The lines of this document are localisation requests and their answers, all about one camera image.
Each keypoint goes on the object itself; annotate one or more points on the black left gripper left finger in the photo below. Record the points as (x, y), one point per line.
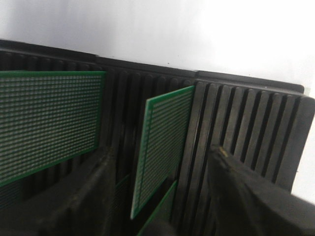
(79, 205)

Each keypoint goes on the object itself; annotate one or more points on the green perforated board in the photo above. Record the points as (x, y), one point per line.
(163, 138)
(47, 117)

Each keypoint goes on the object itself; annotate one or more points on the black slotted board rack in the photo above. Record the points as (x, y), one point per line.
(262, 123)

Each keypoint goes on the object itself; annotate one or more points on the rear right green board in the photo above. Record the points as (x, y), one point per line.
(163, 210)

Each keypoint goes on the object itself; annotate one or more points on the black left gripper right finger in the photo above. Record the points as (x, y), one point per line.
(246, 204)

